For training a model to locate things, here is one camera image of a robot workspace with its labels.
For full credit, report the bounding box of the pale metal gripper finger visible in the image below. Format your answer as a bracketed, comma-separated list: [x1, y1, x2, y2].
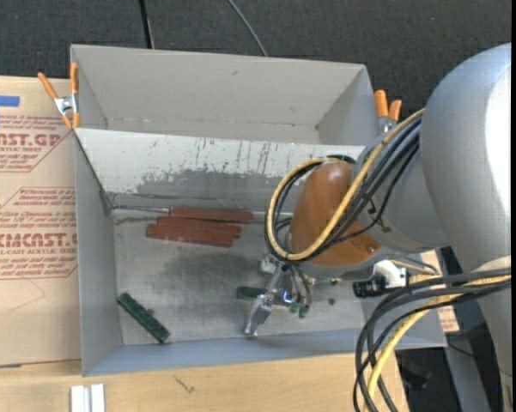
[252, 301, 276, 338]
[243, 294, 268, 337]

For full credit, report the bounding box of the dark green flat block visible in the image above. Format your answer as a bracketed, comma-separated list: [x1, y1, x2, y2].
[116, 291, 172, 345]
[235, 286, 269, 301]

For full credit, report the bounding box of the grey metal bin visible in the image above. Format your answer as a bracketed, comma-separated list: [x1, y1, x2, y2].
[70, 44, 448, 378]

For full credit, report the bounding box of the red-brown flat block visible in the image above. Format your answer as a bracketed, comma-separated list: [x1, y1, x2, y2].
[155, 215, 243, 237]
[145, 222, 235, 249]
[168, 205, 255, 224]

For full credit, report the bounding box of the brown cardboard board, red print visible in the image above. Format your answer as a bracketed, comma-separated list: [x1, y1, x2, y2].
[0, 74, 461, 369]

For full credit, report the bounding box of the black cylinder on white bracket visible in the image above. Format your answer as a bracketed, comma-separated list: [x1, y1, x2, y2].
[352, 259, 410, 299]

